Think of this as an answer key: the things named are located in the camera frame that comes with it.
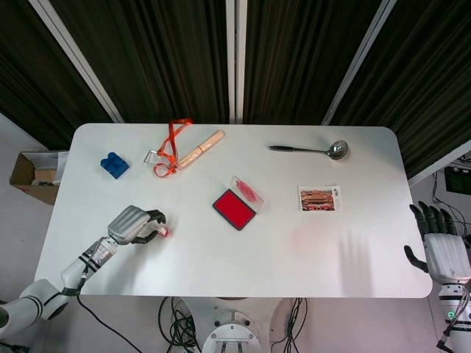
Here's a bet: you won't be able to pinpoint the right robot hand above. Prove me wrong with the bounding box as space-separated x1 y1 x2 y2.
403 201 471 285

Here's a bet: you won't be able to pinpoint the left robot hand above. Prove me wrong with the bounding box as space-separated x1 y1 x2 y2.
106 205 168 246

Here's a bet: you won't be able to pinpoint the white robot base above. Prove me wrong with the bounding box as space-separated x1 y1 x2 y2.
183 296 296 353

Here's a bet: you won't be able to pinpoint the blue plastic block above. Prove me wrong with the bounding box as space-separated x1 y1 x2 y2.
99 151 132 181

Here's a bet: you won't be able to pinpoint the orange ribbon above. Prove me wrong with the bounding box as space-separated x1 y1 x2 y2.
153 118 194 179

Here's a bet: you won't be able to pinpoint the brown cardboard box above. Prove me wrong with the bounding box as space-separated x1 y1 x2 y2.
9 149 69 206

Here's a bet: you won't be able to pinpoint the folded wooden fan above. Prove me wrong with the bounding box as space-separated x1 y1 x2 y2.
175 129 226 171

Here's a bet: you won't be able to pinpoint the red ink pad clear lid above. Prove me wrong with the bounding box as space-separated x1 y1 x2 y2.
211 175 266 232

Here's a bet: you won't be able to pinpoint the palace photo postcard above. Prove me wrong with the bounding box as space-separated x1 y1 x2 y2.
297 185 344 214

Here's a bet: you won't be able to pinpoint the black pleated curtain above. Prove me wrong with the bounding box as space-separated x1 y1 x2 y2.
0 0 471 181

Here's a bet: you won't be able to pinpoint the black floor cables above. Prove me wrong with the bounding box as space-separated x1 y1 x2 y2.
429 154 471 248

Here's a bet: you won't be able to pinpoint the small clear rectangular frame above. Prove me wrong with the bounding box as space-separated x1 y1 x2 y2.
142 148 163 165

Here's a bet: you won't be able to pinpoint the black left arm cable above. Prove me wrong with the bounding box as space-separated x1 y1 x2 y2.
75 293 150 353

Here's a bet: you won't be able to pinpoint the black cable bundle under table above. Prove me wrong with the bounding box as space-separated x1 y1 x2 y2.
157 296 202 353

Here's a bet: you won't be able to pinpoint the metal ladle black handle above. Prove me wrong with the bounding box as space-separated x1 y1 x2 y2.
267 140 350 162

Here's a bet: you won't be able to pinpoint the black cable beside robot base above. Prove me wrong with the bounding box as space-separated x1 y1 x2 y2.
269 296 309 353

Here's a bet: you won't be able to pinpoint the white frame post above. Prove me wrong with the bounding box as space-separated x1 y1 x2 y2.
28 0 124 124
319 0 399 126
224 0 249 124

